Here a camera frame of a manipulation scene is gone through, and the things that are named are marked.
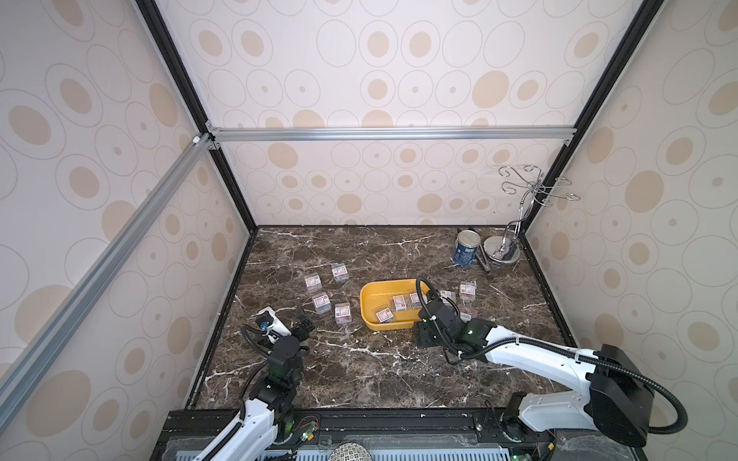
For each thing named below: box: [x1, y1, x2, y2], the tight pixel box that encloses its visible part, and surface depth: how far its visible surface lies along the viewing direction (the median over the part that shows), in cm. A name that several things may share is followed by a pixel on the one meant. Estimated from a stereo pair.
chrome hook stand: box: [483, 164, 582, 265], surface depth 108 cm
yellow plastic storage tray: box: [359, 278, 431, 332], surface depth 96 cm
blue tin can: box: [452, 229, 482, 266], surface depth 105 cm
